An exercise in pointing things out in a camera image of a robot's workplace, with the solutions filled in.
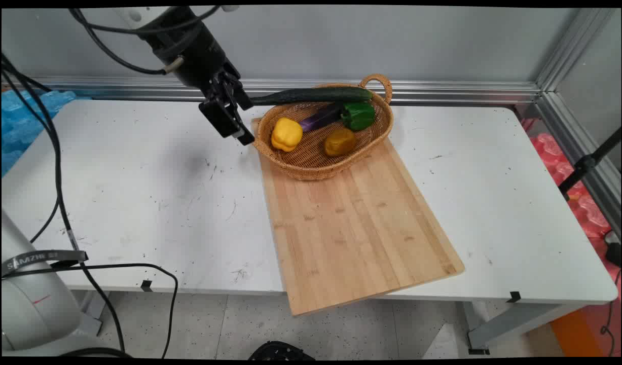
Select green bell pepper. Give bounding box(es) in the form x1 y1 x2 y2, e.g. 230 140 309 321
340 102 377 132

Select pink plastic wrapped bottles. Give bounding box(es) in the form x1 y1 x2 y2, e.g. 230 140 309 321
520 118 614 240

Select grey SAMZHE velcro strap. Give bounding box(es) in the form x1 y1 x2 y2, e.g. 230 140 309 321
2 249 89 277

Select brown yellow potato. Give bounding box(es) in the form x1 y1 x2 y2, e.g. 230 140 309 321
324 128 357 157

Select aluminium frame post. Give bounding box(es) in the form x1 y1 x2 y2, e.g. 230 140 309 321
535 8 621 93

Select black round floor object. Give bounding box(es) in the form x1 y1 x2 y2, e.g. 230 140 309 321
247 341 316 360

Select black device with cable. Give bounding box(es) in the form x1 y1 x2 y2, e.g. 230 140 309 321
599 231 621 356

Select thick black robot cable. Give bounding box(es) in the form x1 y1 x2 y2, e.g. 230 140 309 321
2 53 126 354

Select yellow bell pepper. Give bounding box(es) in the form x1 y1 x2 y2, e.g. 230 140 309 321
271 117 304 153

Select dark green cucumber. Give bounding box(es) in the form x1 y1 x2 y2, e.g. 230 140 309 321
250 87 374 106

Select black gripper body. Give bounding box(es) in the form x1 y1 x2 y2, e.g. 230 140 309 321
150 7 242 102

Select wooden cutting board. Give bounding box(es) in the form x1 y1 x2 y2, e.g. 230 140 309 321
251 118 465 317

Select aluminium frame rail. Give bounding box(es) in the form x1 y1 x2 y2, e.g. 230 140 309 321
535 91 621 240
2 76 542 106

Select grey table leg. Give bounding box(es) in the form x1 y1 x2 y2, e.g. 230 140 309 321
462 301 588 355

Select blue plastic wrap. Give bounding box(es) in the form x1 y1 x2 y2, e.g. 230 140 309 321
2 89 77 177

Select black tripod stand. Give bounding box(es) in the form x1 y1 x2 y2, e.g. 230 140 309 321
558 127 621 201

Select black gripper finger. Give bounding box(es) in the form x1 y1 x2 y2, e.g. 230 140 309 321
229 76 256 147
198 77 243 139

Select purple eggplant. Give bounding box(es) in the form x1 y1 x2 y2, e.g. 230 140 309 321
299 103 346 133

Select woven wicker basket with handles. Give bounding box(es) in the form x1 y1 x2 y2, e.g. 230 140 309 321
251 74 394 181

